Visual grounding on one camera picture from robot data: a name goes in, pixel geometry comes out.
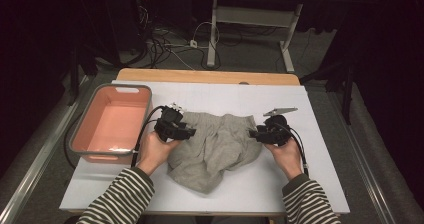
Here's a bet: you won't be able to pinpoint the light wooden table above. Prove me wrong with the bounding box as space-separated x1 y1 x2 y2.
116 67 301 86

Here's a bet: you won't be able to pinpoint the black floor cable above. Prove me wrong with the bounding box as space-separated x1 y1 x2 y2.
63 113 84 171

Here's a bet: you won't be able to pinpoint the grey drawstring shorts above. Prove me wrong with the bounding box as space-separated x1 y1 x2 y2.
166 111 264 195

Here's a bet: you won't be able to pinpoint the metal floor rail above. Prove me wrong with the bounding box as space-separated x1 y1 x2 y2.
0 75 89 224
328 90 398 224

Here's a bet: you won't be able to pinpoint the bundle of black floor cables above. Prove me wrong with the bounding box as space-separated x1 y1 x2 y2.
133 3 223 71

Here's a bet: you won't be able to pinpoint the person's left hand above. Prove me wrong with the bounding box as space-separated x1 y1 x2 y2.
137 130 183 177

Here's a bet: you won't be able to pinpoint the white cable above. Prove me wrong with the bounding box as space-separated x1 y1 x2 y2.
166 20 221 72

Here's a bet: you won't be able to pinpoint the white-legged wooden desk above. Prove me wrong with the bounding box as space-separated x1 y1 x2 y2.
199 0 348 73

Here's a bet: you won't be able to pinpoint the right hand-held gripper black cable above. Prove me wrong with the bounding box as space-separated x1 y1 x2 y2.
283 125 309 178

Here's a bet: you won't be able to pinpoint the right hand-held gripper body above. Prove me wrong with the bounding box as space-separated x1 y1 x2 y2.
256 107 299 147

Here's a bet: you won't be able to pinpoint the black metal stand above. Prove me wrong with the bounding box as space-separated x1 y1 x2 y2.
299 48 356 125
66 43 99 107

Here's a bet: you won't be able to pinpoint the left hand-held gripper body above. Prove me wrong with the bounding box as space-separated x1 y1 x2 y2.
153 103 188 142

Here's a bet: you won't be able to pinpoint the pink basket with grey rim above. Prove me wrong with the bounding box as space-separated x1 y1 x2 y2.
68 83 154 165

